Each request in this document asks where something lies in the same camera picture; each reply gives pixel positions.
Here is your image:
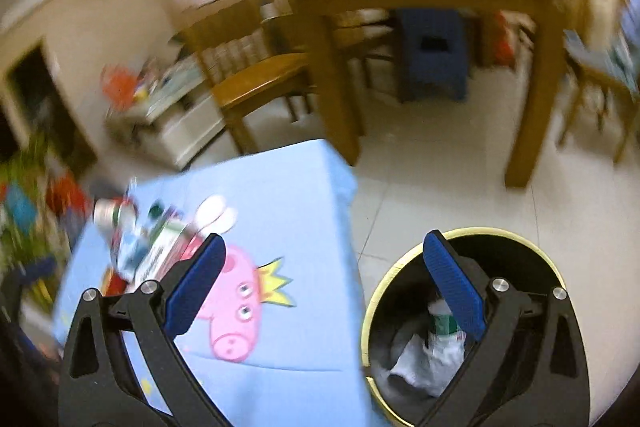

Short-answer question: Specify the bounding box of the white coffee table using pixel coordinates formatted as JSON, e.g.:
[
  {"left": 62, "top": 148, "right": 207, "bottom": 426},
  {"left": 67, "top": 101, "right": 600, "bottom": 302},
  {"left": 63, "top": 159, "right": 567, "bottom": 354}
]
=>
[{"left": 105, "top": 57, "right": 224, "bottom": 171}]

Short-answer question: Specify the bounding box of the wooden chair near table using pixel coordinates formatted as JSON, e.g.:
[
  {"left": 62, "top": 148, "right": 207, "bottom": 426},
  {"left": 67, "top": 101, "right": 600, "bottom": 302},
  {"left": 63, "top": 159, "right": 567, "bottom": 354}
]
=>
[{"left": 171, "top": 0, "right": 314, "bottom": 155}]

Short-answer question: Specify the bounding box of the white green medicine box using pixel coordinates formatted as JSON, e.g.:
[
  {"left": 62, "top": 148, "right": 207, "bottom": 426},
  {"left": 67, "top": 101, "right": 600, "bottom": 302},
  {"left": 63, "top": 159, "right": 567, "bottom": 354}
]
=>
[{"left": 131, "top": 213, "right": 198, "bottom": 288}]

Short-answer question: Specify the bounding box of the white paper trash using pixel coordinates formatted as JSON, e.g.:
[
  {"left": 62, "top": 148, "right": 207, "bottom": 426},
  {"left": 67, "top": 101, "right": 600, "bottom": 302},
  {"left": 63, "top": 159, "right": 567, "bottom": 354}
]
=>
[{"left": 390, "top": 331, "right": 466, "bottom": 398}]

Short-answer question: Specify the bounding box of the blue plastic stool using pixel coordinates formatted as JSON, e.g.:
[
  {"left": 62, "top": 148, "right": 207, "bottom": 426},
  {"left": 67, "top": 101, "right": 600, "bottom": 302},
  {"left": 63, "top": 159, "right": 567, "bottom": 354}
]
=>
[{"left": 398, "top": 9, "right": 469, "bottom": 101}]

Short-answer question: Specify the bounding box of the light blue cartoon tablecloth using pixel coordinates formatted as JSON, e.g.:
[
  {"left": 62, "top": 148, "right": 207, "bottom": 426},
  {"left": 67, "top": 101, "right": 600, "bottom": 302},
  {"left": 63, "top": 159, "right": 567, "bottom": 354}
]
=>
[{"left": 53, "top": 140, "right": 378, "bottom": 426}]

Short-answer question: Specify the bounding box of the orange plastic bag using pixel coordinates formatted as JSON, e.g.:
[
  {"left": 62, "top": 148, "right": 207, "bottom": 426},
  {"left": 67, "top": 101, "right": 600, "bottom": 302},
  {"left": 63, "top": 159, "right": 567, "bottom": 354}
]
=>
[{"left": 100, "top": 65, "right": 137, "bottom": 110}]

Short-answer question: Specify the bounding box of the black gold-rimmed trash bin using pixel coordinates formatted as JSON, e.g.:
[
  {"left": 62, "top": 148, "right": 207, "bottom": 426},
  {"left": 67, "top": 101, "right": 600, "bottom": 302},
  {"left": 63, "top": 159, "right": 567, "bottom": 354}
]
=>
[{"left": 360, "top": 227, "right": 565, "bottom": 426}]

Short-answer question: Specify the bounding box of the wooden chair with clothes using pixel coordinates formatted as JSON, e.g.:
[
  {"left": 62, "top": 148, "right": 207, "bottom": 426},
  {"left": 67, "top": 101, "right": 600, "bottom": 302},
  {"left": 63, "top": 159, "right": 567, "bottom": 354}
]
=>
[{"left": 556, "top": 30, "right": 639, "bottom": 166}]

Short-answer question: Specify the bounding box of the crushed plastic water bottle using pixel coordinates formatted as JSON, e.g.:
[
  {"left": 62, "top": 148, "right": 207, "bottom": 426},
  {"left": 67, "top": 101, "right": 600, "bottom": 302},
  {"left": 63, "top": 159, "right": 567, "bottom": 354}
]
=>
[{"left": 428, "top": 299, "right": 466, "bottom": 347}]

